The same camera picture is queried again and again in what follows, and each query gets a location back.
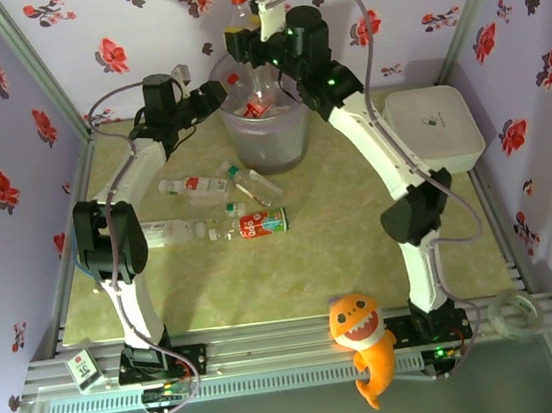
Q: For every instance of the clear bottle white label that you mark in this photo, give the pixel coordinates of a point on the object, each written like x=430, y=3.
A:
x=173, y=231

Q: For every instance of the clear bottle red-white label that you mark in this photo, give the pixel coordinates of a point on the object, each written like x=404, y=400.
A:
x=198, y=186

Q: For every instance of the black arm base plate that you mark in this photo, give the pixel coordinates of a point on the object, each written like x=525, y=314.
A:
x=194, y=360
x=402, y=332

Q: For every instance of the small clear bottle red cap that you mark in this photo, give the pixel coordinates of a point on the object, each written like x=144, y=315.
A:
x=232, y=79

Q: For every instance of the green marbled table mat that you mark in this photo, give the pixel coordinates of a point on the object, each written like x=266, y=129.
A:
x=289, y=275

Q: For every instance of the orange shark plush toy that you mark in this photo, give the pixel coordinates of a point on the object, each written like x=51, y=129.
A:
x=359, y=327

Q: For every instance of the white plastic storage box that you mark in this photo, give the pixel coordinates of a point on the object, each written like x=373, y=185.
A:
x=429, y=137

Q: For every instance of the green controller board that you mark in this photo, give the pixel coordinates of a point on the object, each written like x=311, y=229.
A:
x=442, y=353
x=168, y=392

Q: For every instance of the small clear bottle green band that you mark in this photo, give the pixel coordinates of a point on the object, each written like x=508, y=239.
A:
x=236, y=210

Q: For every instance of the clear tape roll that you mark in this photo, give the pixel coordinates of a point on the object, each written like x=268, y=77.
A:
x=493, y=316

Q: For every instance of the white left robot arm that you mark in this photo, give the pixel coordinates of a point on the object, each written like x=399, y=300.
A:
x=135, y=314

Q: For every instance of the aluminium frame rail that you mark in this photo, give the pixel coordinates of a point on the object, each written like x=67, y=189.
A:
x=504, y=239
x=65, y=293
x=273, y=348

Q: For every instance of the clear bottle red label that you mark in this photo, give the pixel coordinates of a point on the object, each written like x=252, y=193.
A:
x=257, y=105

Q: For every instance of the small white red box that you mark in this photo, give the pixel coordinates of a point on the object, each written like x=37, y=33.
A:
x=85, y=371

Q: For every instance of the clear bottle green cap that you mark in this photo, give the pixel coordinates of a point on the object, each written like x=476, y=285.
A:
x=256, y=186

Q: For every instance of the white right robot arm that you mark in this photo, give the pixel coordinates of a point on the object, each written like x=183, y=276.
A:
x=375, y=149

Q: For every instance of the aluminium frame post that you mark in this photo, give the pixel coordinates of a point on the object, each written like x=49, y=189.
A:
x=473, y=6
x=32, y=65

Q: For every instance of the bottle red green label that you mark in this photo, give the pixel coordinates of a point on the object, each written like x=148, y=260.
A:
x=263, y=223

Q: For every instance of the clear plastic bin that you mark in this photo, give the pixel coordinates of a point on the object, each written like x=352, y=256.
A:
x=268, y=142

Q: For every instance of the large clear bottle red cap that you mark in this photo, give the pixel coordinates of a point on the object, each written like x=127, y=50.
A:
x=240, y=7

